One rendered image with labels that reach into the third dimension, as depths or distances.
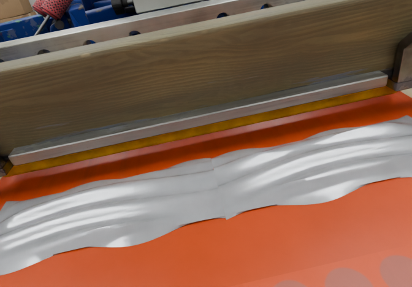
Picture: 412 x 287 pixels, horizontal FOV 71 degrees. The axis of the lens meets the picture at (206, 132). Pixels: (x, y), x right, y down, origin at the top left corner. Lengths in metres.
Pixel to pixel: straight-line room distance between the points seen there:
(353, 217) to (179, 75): 0.16
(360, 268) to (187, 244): 0.10
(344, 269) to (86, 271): 0.15
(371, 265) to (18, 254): 0.22
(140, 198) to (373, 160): 0.17
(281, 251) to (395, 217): 0.07
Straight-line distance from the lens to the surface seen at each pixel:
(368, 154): 0.25
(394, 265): 0.19
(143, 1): 0.52
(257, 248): 0.19
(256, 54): 0.24
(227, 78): 0.24
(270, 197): 0.21
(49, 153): 0.27
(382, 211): 0.22
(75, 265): 0.22
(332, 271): 0.18
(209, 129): 0.27
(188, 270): 0.19
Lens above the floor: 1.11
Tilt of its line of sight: 31 degrees down
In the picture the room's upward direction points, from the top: 11 degrees counter-clockwise
